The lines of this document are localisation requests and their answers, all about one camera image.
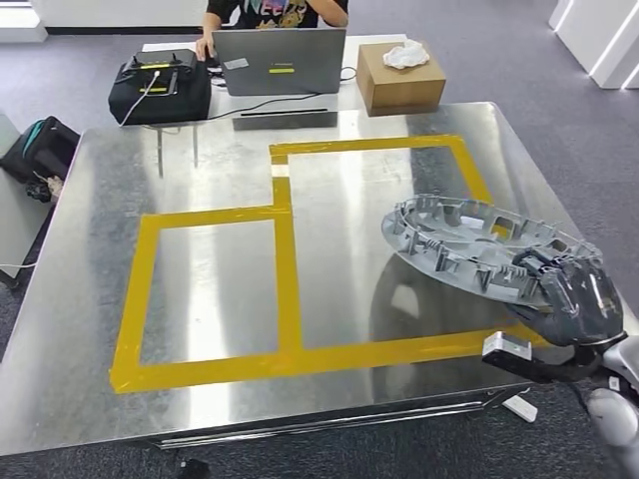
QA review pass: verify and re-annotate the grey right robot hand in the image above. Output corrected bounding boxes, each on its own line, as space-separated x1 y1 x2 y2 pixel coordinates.
506 247 625 348

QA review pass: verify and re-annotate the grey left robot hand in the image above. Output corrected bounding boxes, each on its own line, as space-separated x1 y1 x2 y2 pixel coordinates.
178 459 211 479

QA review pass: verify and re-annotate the grey plastic wheel hubcap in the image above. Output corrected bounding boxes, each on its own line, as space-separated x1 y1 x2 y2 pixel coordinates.
381 193 604 312

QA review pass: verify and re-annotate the stainless steel workbench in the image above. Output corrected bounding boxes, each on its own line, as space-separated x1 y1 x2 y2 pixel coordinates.
0 101 639 457

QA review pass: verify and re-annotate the black remote controller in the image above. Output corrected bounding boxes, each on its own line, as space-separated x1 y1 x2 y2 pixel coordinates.
122 49 198 94

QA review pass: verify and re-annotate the black equipment bag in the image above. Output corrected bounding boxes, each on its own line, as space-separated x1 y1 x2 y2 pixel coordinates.
108 49 212 127

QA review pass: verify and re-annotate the person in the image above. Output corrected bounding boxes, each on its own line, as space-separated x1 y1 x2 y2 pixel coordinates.
194 0 350 62

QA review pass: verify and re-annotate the grey laptop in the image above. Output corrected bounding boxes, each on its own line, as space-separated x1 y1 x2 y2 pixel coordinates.
211 27 347 97

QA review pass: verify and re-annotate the white power strip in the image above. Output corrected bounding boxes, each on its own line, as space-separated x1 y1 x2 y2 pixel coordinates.
501 395 539 424

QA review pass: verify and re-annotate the white desk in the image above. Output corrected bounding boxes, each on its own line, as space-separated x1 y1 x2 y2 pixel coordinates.
142 34 408 122

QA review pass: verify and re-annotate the black backpack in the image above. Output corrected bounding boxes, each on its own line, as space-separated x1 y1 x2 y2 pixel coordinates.
0 115 81 203

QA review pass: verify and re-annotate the brown cardboard box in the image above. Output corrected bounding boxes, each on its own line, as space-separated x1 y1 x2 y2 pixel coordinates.
356 41 448 119

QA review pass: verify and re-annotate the black desk cable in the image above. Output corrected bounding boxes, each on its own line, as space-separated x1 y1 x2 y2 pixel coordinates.
206 64 359 123

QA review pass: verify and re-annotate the white charging cable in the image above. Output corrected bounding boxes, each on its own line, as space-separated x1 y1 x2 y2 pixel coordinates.
119 69 162 127

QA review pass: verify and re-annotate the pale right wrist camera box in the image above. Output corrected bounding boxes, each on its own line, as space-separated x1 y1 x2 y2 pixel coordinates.
481 331 533 363

